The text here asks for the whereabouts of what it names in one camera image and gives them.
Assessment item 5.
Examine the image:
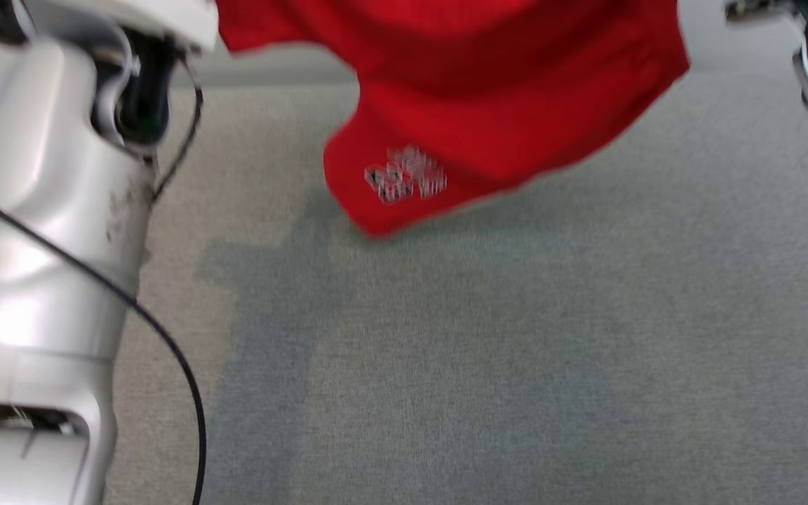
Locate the red and white jersey garment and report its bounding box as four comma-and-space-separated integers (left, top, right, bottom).
215, 0, 690, 239

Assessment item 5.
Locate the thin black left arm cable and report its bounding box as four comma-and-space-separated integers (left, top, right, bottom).
0, 67, 208, 505

